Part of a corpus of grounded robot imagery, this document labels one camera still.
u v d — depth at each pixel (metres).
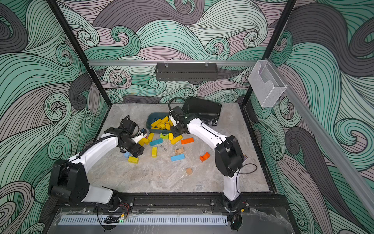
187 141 0.98
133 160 0.88
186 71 0.94
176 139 0.98
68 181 0.42
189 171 0.85
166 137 0.98
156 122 1.07
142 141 0.80
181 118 0.64
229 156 0.48
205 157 0.89
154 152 0.90
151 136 0.98
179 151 0.93
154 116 1.08
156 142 0.98
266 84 0.77
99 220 0.69
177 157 0.90
